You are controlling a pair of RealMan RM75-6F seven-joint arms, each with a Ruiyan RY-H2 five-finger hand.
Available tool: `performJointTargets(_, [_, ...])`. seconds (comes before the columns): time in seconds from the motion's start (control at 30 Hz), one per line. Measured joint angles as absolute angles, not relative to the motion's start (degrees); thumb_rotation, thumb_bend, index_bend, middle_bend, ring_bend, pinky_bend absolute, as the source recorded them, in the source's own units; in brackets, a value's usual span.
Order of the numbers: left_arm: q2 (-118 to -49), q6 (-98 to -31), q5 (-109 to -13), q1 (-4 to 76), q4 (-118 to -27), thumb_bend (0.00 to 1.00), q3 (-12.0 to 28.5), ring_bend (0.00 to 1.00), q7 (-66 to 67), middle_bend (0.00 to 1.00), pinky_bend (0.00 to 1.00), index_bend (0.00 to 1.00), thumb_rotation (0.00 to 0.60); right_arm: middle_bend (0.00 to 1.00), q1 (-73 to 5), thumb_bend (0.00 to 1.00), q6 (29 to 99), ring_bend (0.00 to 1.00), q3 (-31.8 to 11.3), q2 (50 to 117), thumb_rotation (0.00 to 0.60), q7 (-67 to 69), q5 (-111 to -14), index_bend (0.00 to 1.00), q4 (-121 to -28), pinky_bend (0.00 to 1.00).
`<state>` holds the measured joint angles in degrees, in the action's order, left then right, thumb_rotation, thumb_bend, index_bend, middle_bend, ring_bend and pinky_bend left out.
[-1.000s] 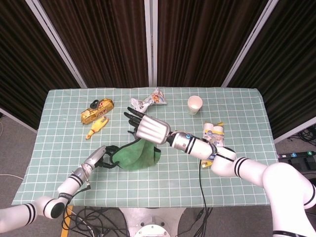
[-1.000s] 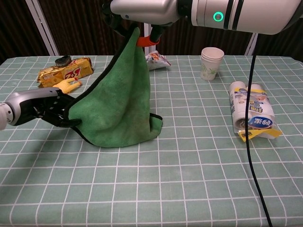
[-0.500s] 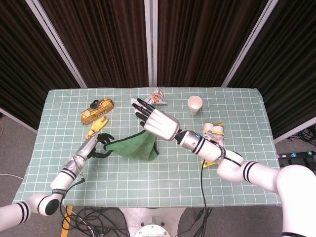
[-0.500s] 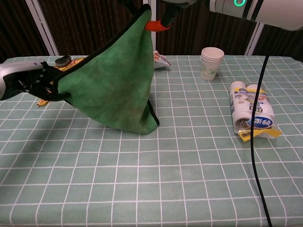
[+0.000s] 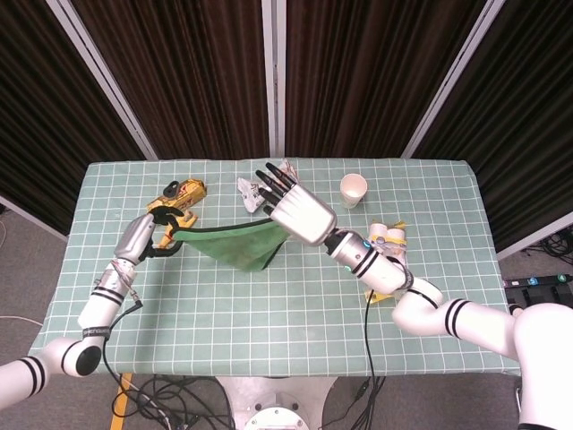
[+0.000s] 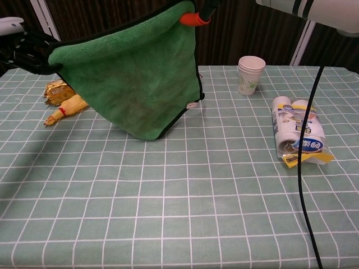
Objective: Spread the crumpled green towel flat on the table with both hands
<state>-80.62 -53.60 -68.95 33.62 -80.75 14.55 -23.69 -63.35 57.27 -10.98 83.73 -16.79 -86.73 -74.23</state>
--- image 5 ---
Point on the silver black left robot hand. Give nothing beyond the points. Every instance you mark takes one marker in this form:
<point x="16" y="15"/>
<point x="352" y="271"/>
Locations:
<point x="134" y="239"/>

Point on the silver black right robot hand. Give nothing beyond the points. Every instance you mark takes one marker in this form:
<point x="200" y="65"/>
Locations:
<point x="306" y="217"/>

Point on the green cloth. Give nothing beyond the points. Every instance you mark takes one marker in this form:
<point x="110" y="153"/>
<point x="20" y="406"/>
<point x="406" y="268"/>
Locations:
<point x="233" y="248"/>

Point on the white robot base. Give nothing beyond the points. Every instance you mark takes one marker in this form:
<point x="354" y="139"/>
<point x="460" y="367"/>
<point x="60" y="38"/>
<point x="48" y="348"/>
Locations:
<point x="277" y="403"/>

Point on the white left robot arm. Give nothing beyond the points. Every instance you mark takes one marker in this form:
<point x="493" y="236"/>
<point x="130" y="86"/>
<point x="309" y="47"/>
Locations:
<point x="96" y="304"/>

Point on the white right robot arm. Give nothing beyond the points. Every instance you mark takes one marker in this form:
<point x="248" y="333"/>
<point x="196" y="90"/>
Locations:
<point x="380" y="269"/>

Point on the paper cup with green print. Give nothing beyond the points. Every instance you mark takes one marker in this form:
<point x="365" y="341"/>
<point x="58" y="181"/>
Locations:
<point x="351" y="205"/>

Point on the white paper cup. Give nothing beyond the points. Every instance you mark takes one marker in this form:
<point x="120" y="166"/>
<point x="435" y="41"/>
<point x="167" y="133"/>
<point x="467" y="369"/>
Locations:
<point x="353" y="186"/>

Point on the white crumpled snack bag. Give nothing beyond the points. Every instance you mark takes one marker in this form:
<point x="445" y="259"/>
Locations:
<point x="250" y="195"/>

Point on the gold biscuit package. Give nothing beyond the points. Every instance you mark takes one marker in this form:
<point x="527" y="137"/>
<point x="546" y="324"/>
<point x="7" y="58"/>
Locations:
<point x="188" y="192"/>

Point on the green checked tablecloth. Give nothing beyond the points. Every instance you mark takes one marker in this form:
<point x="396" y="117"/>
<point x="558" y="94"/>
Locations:
<point x="224" y="322"/>

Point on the dark white-framed partition screen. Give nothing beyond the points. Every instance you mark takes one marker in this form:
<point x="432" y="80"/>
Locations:
<point x="528" y="134"/>
<point x="45" y="112"/>
<point x="358" y="76"/>
<point x="188" y="76"/>

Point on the black power strip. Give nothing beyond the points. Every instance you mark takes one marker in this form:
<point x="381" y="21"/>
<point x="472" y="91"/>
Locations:
<point x="537" y="282"/>

